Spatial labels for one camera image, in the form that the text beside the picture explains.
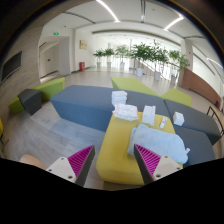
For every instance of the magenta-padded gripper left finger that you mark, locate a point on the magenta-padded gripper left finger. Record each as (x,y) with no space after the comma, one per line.
(66,166)

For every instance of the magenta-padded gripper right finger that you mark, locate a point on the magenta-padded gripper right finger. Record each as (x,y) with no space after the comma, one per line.
(160,166)

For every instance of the light blue towel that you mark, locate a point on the light blue towel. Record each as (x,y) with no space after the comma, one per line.
(160,141)

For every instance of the small white tube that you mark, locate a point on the small white tube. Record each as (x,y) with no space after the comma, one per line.
(163,122)

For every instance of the grey upholstered ottoman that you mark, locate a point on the grey upholstered ottoman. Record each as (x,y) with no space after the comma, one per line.
(196,120)
(200,146)

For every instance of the yellow upholstered ottoman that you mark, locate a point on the yellow upholstered ottoman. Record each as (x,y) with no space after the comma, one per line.
(116,150)

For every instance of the white cube box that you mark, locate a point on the white cube box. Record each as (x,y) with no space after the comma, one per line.
(178,118)

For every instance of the tall white box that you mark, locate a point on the tall white box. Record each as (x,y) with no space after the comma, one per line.
(148,115)

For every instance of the white plastic wipes pack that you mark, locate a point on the white plastic wipes pack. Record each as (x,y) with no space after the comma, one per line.
(126,112)

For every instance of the blue upholstered ottoman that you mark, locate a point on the blue upholstered ottoman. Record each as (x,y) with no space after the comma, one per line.
(83,103)

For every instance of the green upholstered ottoman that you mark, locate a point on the green upholstered ottoman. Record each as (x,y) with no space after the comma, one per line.
(130,84)
(176,96)

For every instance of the dark grey cube ottoman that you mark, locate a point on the dark grey cube ottoman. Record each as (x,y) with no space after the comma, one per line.
(30,100)

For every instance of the yellow chair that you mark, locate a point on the yellow chair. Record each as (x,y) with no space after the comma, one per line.
(1,128)

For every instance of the stack of white tissue packs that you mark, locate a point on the stack of white tissue packs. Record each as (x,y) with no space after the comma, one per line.
(119,97)

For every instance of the long green upholstered bench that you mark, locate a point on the long green upholstered bench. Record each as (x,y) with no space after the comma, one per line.
(51,87)

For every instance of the brown wooden reception counter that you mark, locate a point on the brown wooden reception counter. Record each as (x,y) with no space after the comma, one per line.
(200,86)

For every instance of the red fire extinguisher cabinet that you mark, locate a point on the red fire extinguisher cabinet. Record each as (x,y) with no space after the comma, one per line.
(82,66)

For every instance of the row of potted plants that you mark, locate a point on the row of potted plants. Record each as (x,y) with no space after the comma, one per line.
(141,53)

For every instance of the green exit sign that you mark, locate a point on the green exit sign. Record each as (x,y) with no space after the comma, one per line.
(56,33)

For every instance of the ceiling strip lights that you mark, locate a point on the ceiling strip lights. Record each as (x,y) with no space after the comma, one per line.
(108,10)

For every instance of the wooden table with black frame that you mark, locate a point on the wooden table with black frame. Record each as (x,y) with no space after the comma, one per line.
(218,116)

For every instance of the dark wall screen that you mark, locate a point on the dark wall screen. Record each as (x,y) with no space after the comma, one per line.
(11,66)

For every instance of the yellowish wall picture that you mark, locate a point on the yellowish wall picture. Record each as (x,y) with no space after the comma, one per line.
(83,45)

